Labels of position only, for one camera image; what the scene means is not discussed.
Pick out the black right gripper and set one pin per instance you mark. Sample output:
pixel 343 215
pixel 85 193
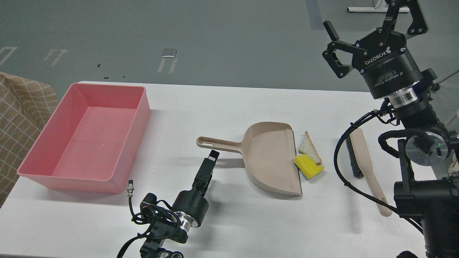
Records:
pixel 383 61

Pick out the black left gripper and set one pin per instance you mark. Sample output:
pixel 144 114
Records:
pixel 192 202

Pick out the beige plastic dustpan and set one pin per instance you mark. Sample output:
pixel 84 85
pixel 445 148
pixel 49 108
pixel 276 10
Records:
pixel 268 152

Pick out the yellow sponge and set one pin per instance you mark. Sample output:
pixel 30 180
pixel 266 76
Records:
pixel 308 166

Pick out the triangular bread slice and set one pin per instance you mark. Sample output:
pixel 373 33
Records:
pixel 307 147

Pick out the beige hand brush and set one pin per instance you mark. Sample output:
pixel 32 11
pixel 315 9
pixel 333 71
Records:
pixel 361 163

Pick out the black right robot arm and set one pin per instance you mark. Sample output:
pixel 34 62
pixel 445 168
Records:
pixel 431 206

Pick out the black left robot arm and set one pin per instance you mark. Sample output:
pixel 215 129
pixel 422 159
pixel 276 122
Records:
pixel 165 221

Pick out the pink plastic bin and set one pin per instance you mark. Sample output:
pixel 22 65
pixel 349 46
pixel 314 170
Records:
pixel 91 140

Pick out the white stand base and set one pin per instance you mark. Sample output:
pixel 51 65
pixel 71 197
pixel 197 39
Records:
pixel 373 10

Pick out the chair leg with caster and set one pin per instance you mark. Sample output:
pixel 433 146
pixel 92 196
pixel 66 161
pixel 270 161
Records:
pixel 448 77

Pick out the brown checkered cloth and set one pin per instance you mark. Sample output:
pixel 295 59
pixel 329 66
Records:
pixel 25 108

